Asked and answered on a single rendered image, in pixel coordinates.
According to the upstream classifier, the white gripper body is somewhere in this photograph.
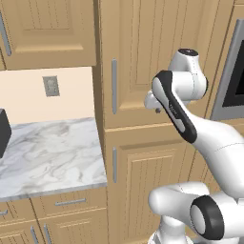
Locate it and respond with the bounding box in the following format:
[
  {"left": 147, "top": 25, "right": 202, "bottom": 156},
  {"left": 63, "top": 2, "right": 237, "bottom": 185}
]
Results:
[{"left": 144, "top": 90, "right": 165, "bottom": 114}]

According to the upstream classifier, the tall light wood pantry door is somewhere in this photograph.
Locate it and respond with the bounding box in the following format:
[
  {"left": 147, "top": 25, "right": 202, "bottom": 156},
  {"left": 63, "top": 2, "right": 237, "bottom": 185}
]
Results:
[{"left": 99, "top": 0, "right": 221, "bottom": 130}]

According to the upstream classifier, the short light wood pantry door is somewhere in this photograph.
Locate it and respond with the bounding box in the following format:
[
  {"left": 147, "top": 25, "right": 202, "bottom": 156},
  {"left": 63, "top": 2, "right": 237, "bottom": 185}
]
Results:
[{"left": 104, "top": 123, "right": 195, "bottom": 244}]

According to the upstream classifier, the light wood oven cabinet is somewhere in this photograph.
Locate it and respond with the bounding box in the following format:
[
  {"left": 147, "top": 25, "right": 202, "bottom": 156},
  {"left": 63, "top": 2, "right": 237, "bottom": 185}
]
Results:
[{"left": 186, "top": 0, "right": 244, "bottom": 204}]

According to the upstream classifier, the wide light wood drawer front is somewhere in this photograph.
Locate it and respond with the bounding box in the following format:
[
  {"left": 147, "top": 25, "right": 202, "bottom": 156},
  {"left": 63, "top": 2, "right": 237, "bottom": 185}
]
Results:
[{"left": 30, "top": 186, "right": 109, "bottom": 219}]

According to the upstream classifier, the light wood base cupboard door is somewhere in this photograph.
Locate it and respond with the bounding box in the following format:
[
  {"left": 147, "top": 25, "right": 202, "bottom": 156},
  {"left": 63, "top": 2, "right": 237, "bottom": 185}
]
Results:
[
  {"left": 0, "top": 220, "right": 42, "bottom": 244},
  {"left": 37, "top": 208, "right": 110, "bottom": 244}
]

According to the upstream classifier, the black countertop appliance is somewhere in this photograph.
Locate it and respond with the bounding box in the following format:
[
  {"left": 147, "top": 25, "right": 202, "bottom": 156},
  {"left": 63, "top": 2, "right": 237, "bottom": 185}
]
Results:
[{"left": 0, "top": 108, "right": 13, "bottom": 159}]

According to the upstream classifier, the narrow light wood drawer front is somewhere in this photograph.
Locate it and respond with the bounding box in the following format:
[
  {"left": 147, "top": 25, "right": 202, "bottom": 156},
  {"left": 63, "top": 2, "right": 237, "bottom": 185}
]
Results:
[{"left": 0, "top": 198, "right": 36, "bottom": 225}]

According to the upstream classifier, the long grey pantry door handle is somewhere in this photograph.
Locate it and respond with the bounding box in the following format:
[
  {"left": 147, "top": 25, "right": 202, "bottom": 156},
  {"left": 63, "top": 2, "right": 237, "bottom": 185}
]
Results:
[{"left": 111, "top": 58, "right": 118, "bottom": 115}]

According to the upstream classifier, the short grey pantry door handle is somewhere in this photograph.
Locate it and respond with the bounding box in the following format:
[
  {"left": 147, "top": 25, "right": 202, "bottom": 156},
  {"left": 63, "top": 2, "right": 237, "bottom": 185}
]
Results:
[{"left": 112, "top": 146, "right": 118, "bottom": 184}]

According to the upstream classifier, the stainless steel wall oven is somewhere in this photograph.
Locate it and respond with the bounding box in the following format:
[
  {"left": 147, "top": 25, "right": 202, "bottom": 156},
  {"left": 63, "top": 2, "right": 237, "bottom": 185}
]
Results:
[{"left": 210, "top": 18, "right": 244, "bottom": 122}]

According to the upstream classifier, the grey wall power outlet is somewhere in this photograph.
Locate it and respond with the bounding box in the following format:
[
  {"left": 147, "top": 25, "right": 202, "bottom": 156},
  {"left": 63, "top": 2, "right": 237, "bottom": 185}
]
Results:
[{"left": 42, "top": 74, "right": 61, "bottom": 98}]

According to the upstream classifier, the light wood wall cupboard door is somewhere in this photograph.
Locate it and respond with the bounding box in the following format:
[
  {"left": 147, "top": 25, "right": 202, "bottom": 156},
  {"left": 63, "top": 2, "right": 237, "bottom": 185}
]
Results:
[{"left": 0, "top": 0, "right": 97, "bottom": 71}]

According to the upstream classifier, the grey wide drawer handle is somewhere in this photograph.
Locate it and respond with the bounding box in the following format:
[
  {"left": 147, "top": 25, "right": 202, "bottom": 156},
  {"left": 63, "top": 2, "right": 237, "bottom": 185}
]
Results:
[{"left": 53, "top": 197, "right": 88, "bottom": 207}]

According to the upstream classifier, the grey wall cupboard handle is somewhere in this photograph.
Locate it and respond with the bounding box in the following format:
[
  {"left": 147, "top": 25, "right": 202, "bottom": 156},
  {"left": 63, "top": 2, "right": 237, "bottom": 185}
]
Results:
[{"left": 0, "top": 11, "right": 12, "bottom": 57}]

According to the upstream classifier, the grey base cupboard handle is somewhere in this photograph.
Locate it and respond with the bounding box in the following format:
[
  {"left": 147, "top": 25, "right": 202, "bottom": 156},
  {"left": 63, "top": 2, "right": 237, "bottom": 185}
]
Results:
[
  {"left": 43, "top": 223, "right": 53, "bottom": 244},
  {"left": 30, "top": 225, "right": 40, "bottom": 244}
]

